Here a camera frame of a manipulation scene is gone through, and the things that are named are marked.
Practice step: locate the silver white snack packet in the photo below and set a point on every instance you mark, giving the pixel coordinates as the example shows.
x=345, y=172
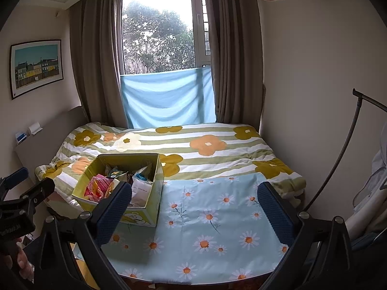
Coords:
x=140, y=191

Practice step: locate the framed house picture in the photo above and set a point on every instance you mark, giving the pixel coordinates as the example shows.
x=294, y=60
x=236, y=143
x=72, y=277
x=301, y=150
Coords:
x=36, y=68

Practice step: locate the pile of pale clothes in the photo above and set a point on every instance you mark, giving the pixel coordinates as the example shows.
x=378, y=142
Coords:
x=372, y=193

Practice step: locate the small blue box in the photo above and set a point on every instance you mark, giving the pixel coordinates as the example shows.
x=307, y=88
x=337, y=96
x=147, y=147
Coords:
x=21, y=137

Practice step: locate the yellow-green cardboard box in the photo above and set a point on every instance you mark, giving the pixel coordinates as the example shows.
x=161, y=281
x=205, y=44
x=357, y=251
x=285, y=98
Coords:
x=151, y=208

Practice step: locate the small white holder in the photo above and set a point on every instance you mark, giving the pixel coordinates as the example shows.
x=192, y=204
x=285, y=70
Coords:
x=34, y=128

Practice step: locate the black curved stand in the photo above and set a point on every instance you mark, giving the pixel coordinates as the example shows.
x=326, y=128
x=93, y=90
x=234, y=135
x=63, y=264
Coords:
x=355, y=91

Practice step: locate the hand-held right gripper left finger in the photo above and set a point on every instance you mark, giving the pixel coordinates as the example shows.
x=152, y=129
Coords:
x=115, y=214

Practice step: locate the daisy print blue tablecloth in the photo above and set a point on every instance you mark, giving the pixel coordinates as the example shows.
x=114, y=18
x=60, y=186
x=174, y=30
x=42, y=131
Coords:
x=211, y=205

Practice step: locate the window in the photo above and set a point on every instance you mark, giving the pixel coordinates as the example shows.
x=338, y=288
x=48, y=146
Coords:
x=157, y=30

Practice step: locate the floral striped quilt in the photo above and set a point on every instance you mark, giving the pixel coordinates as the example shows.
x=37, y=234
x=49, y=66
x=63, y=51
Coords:
x=211, y=157

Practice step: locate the person's left hand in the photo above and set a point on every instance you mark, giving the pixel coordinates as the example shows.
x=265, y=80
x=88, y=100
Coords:
x=21, y=259

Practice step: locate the light blue cloth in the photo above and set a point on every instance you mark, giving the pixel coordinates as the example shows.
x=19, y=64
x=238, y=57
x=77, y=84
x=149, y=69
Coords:
x=163, y=99

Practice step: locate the brown curtain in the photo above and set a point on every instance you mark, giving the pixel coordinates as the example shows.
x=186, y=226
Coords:
x=96, y=57
x=235, y=54

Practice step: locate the red pink snack packet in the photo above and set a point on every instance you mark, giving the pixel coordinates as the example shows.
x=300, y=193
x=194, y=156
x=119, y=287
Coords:
x=99, y=187

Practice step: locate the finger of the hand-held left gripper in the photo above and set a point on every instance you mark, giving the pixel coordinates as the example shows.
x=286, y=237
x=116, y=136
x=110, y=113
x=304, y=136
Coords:
x=39, y=191
x=16, y=176

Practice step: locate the gold snack packet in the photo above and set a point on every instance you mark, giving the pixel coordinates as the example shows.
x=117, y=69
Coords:
x=116, y=174

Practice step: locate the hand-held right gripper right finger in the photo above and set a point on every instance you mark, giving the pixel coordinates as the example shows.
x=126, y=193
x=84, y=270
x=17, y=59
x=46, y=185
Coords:
x=275, y=214

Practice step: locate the beige bed headboard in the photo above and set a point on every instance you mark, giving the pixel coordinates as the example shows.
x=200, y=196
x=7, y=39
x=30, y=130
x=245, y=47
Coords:
x=51, y=136

